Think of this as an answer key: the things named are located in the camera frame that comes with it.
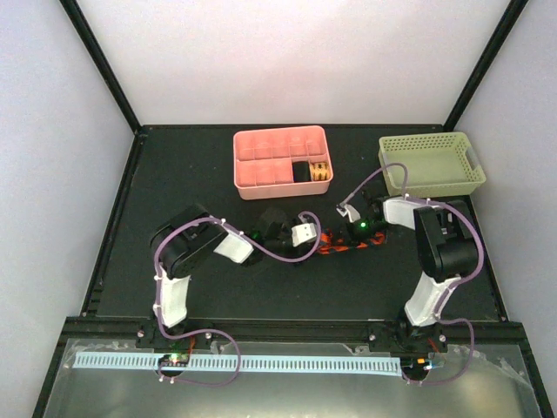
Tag orange navy striped tie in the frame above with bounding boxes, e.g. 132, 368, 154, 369
316, 229, 386, 255

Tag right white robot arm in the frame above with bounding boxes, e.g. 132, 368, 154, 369
368, 194, 485, 351

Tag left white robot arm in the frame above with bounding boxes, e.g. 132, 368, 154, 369
150, 204, 322, 347

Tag rolled black tie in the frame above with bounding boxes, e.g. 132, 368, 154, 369
292, 161, 312, 183

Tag rolled yellow patterned tie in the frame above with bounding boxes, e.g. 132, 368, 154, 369
309, 161, 330, 181

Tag pink compartment organizer box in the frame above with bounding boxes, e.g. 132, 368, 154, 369
232, 125, 334, 200

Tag green perforated plastic basket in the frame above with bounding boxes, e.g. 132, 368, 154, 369
379, 131, 487, 198

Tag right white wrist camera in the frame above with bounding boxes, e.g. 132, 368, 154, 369
336, 204, 361, 224

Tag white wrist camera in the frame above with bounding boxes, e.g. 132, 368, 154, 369
291, 223, 317, 247
336, 204, 361, 224

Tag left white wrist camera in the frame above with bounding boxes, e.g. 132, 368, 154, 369
291, 223, 317, 247

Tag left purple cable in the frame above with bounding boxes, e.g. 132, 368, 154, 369
153, 210, 323, 387

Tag purple cable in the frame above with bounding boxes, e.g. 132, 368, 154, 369
339, 162, 486, 387
153, 210, 323, 387

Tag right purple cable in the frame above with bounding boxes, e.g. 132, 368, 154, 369
339, 162, 486, 387

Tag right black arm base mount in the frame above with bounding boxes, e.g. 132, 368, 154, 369
367, 319, 447, 354

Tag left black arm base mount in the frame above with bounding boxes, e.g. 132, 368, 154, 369
135, 320, 218, 352

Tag light blue slotted cable duct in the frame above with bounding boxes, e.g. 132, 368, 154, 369
72, 352, 402, 377

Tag black right frame post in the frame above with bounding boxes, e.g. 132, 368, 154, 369
443, 0, 529, 131

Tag black frame post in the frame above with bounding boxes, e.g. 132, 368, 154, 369
443, 0, 529, 131
59, 0, 142, 134

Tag black left frame post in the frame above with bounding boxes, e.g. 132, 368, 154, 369
59, 0, 142, 134

